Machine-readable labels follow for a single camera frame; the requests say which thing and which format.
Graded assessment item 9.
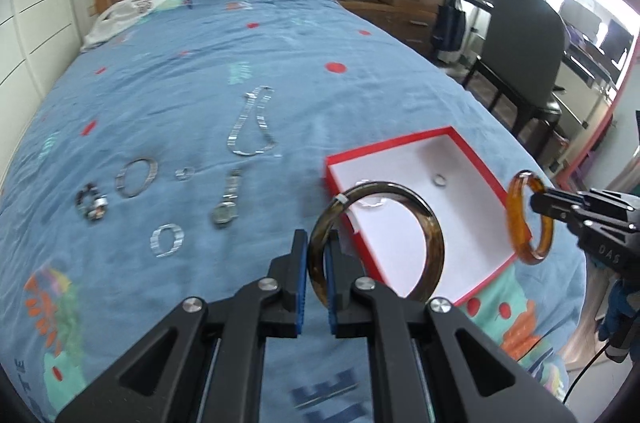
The wooden nightstand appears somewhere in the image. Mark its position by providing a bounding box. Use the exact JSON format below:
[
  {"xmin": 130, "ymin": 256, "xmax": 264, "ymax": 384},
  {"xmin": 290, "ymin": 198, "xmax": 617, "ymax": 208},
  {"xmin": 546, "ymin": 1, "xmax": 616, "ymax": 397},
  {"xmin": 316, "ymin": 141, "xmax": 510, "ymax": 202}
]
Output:
[{"xmin": 340, "ymin": 0, "xmax": 441, "ymax": 58}]

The wide silver link bracelet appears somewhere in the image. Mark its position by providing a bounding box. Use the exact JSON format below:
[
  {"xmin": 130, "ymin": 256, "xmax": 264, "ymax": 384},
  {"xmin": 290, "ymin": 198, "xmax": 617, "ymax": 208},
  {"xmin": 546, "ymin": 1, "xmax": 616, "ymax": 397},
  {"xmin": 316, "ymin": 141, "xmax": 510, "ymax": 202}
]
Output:
[{"xmin": 150, "ymin": 223, "xmax": 185, "ymax": 259}]

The desk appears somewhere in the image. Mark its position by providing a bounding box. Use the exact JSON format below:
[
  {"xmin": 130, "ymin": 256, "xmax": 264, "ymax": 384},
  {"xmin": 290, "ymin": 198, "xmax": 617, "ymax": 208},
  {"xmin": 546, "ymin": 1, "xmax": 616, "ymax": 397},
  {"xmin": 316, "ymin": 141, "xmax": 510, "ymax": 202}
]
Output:
[{"xmin": 447, "ymin": 0, "xmax": 626, "ymax": 108}]

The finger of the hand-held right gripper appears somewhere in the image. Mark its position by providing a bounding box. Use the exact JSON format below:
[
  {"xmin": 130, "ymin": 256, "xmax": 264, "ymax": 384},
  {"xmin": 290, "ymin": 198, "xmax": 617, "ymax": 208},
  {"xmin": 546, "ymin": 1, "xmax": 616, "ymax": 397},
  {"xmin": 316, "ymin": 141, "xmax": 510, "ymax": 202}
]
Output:
[
  {"xmin": 544, "ymin": 187, "xmax": 608, "ymax": 208},
  {"xmin": 529, "ymin": 195, "xmax": 596, "ymax": 234}
]

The person's right hand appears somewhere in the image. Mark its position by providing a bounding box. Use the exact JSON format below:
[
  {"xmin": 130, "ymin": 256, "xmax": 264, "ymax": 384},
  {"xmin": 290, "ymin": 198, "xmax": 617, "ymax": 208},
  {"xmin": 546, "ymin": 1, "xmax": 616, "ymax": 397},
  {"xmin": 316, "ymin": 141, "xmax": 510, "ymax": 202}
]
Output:
[{"xmin": 597, "ymin": 278, "xmax": 636, "ymax": 354}]

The silver hoop bangle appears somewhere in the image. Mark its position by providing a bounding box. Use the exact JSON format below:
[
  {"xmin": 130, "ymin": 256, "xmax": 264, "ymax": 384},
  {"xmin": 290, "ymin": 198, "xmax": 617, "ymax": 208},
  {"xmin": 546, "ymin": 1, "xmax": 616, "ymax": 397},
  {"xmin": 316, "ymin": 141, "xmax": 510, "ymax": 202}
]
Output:
[{"xmin": 115, "ymin": 157, "xmax": 159, "ymax": 198}]

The dark hanging bag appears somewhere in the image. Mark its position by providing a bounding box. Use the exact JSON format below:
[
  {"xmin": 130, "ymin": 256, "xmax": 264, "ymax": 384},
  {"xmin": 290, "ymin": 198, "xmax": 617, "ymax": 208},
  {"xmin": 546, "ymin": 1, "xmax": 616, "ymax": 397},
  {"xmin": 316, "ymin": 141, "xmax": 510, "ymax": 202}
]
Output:
[{"xmin": 432, "ymin": 0, "xmax": 468, "ymax": 64}]

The blue printed blanket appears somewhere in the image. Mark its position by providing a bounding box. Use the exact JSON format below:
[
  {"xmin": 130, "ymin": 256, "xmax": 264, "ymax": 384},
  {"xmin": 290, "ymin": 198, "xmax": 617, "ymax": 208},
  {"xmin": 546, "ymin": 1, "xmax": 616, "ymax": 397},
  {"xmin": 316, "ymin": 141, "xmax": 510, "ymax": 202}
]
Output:
[{"xmin": 0, "ymin": 0, "xmax": 588, "ymax": 423}]

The beaded bracelet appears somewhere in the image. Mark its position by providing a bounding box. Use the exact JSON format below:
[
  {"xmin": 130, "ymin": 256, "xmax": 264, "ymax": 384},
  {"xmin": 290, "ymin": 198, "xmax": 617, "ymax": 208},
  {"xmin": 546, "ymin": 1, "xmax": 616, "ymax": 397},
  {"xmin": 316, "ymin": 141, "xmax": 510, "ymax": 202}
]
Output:
[{"xmin": 75, "ymin": 184, "xmax": 110, "ymax": 221}]

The white wardrobe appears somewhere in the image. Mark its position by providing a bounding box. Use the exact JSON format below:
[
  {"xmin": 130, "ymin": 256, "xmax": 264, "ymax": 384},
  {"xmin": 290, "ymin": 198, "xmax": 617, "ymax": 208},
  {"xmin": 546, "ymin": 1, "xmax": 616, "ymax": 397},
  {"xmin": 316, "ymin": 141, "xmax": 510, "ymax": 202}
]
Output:
[{"xmin": 0, "ymin": 0, "xmax": 86, "ymax": 128}]

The amber orange bangle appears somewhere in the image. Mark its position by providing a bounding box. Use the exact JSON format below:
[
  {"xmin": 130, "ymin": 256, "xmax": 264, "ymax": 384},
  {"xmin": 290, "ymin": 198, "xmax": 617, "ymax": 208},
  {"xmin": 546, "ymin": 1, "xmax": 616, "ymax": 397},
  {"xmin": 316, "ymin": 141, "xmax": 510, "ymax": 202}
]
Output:
[{"xmin": 506, "ymin": 170, "xmax": 555, "ymax": 266}]

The computer monitor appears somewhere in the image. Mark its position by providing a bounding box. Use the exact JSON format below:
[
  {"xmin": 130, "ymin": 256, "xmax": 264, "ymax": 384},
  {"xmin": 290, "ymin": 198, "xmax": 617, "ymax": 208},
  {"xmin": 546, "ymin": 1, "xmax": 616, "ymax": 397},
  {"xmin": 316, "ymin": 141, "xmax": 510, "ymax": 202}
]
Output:
[{"xmin": 597, "ymin": 20, "xmax": 636, "ymax": 71}]

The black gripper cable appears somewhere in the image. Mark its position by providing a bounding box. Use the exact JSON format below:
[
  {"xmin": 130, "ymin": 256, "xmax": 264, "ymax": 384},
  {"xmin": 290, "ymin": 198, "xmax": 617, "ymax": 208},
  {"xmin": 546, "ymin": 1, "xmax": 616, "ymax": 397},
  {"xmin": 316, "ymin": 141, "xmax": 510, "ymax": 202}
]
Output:
[{"xmin": 564, "ymin": 350, "xmax": 610, "ymax": 404}]

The grey office chair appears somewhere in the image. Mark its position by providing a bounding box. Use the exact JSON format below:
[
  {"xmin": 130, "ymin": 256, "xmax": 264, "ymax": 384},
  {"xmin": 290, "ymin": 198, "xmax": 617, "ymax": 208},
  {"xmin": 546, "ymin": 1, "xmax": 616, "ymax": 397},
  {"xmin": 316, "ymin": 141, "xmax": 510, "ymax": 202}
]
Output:
[{"xmin": 462, "ymin": 0, "xmax": 571, "ymax": 144}]

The red cardboard box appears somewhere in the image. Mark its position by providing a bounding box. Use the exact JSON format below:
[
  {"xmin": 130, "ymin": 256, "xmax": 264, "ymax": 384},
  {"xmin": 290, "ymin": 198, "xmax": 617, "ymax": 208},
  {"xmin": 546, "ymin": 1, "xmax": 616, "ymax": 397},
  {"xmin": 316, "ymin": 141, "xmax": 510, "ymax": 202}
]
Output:
[{"xmin": 324, "ymin": 127, "xmax": 521, "ymax": 306}]

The white garment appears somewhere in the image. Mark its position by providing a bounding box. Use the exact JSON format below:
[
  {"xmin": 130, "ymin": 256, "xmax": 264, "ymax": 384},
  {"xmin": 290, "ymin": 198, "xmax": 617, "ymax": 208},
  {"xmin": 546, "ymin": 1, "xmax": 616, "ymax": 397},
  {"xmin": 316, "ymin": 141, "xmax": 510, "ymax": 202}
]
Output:
[{"xmin": 80, "ymin": 0, "xmax": 181, "ymax": 51}]

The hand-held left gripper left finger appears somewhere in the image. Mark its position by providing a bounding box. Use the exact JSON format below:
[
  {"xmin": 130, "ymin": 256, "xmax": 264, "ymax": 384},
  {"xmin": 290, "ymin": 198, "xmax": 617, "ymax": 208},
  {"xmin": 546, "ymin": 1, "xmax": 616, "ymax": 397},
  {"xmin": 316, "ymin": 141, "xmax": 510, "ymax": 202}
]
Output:
[{"xmin": 55, "ymin": 230, "xmax": 308, "ymax": 423}]

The silver wristwatch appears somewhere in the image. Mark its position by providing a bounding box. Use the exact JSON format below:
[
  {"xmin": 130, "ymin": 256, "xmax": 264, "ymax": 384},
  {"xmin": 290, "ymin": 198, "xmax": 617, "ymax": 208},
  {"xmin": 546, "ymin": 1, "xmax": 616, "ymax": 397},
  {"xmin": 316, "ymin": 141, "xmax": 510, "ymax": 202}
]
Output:
[{"xmin": 210, "ymin": 169, "xmax": 245, "ymax": 229}]

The dark brown bangle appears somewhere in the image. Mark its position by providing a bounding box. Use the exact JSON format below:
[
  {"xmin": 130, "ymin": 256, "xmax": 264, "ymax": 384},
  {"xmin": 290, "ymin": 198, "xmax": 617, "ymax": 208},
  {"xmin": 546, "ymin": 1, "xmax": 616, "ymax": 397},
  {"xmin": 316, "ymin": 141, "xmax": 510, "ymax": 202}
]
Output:
[{"xmin": 307, "ymin": 181, "xmax": 443, "ymax": 306}]

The silver chain necklace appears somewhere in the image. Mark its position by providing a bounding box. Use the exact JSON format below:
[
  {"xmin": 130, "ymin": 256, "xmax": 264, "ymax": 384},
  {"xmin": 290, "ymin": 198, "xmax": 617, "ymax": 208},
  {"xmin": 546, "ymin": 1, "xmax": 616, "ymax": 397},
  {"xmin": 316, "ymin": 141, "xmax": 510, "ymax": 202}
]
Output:
[{"xmin": 226, "ymin": 85, "xmax": 277, "ymax": 158}]

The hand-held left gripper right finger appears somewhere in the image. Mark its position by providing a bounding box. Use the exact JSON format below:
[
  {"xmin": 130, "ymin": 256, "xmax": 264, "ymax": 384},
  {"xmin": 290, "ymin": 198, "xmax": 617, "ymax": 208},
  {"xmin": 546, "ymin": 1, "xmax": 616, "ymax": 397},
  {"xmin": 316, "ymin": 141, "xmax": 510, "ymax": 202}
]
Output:
[{"xmin": 324, "ymin": 229, "xmax": 578, "ymax": 423}]

